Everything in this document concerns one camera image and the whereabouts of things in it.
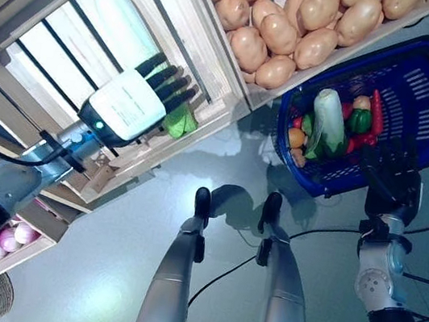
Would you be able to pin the beige ginger root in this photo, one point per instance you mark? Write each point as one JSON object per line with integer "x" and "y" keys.
{"x": 298, "y": 156}

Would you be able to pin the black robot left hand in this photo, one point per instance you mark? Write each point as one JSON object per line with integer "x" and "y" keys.
{"x": 125, "y": 106}

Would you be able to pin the wooden cabbage crate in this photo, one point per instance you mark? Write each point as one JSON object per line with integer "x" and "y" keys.
{"x": 218, "y": 88}

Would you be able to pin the wooden display rack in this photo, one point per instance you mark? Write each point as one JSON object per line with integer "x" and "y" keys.
{"x": 70, "y": 195}

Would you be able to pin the silver robot right leg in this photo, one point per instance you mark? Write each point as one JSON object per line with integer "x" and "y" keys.
{"x": 283, "y": 294}

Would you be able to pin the large green bell pepper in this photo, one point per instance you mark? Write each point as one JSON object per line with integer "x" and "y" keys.
{"x": 306, "y": 123}

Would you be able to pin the small green bell pepper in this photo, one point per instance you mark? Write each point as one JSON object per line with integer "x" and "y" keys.
{"x": 360, "y": 119}

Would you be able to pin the napa cabbage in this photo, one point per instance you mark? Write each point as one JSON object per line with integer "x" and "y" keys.
{"x": 122, "y": 24}
{"x": 329, "y": 118}

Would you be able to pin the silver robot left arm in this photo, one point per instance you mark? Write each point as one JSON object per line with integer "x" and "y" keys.
{"x": 11, "y": 182}

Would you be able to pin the wooden potato crate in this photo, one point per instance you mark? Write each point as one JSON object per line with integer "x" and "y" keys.
{"x": 261, "y": 97}

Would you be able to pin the red bell pepper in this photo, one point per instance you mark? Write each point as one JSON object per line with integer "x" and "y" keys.
{"x": 346, "y": 110}
{"x": 364, "y": 140}

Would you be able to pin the wooden turnip crate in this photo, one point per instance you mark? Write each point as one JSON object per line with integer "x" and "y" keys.
{"x": 18, "y": 265}

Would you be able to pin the orange round fruit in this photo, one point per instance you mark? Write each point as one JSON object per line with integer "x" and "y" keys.
{"x": 296, "y": 137}

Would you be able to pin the small beige potato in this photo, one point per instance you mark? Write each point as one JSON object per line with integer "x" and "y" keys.
{"x": 362, "y": 103}

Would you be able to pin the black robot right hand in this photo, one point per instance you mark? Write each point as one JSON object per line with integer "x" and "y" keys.
{"x": 393, "y": 181}

